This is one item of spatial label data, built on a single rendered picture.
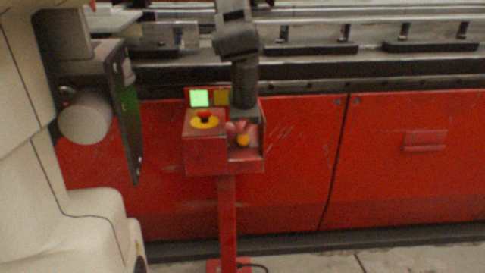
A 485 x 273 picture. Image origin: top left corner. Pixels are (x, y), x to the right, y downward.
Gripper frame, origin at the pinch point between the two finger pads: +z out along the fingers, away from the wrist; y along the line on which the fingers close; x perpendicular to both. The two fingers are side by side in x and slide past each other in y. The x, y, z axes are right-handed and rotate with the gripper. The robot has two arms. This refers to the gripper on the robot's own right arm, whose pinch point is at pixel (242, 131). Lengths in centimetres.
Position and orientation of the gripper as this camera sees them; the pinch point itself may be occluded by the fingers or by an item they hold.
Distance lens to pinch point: 73.2
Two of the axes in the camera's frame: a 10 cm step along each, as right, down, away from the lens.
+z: -0.3, 7.0, 7.1
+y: -0.8, -7.1, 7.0
